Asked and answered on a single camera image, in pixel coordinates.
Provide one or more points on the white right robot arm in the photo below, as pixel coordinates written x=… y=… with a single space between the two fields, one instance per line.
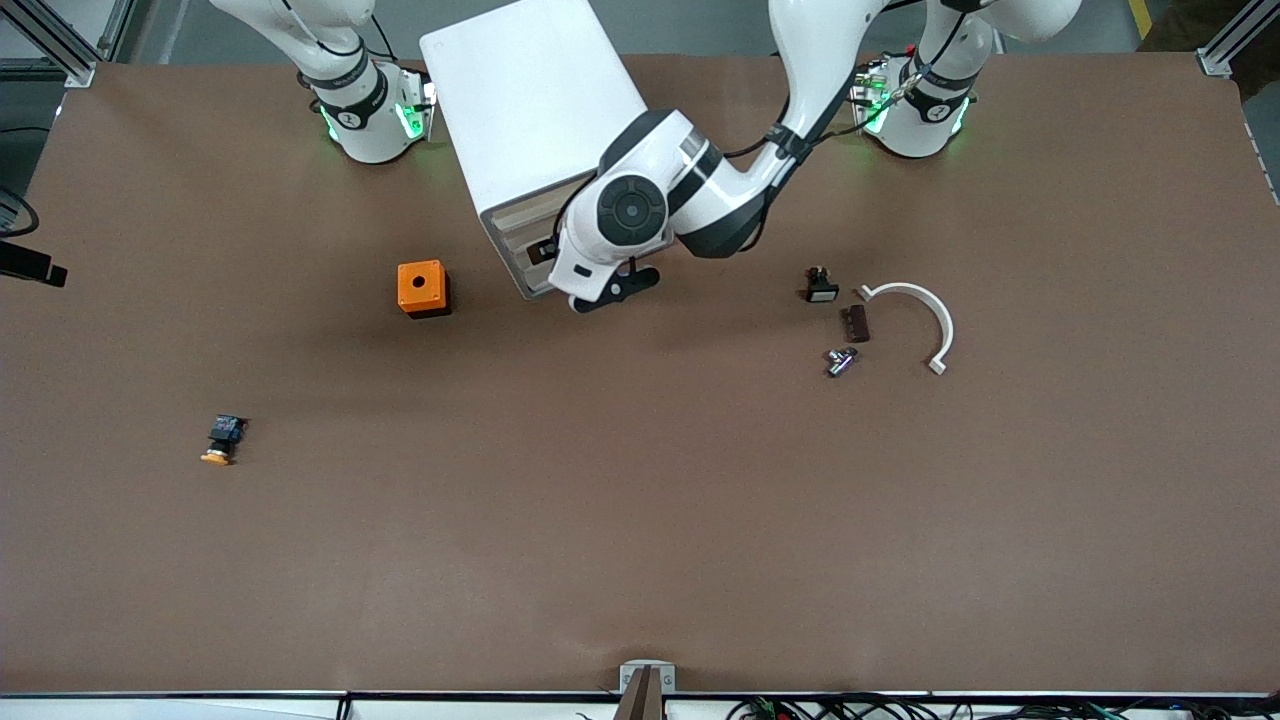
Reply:
x=350 y=110

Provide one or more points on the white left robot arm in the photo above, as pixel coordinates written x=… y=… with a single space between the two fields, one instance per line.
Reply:
x=700 y=190

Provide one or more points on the aluminium frame profile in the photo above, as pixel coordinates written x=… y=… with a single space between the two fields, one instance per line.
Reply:
x=82 y=72
x=1215 y=62

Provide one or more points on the orange push button blue body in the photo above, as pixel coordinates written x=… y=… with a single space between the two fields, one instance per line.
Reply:
x=225 y=435

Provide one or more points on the orange box with hole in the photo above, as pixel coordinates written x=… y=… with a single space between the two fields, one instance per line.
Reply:
x=420 y=285

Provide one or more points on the metal bracket with brown post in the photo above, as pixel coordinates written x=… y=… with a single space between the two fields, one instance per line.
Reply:
x=630 y=675

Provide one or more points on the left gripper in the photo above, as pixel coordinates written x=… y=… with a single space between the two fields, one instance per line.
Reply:
x=547 y=251

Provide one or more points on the brown cylinder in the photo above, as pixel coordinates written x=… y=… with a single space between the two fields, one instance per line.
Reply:
x=856 y=324

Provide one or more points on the black square push button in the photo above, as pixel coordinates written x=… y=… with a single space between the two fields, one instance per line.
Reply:
x=822 y=292

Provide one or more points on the chrome valve fitting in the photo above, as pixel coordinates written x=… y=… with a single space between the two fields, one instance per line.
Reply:
x=840 y=363

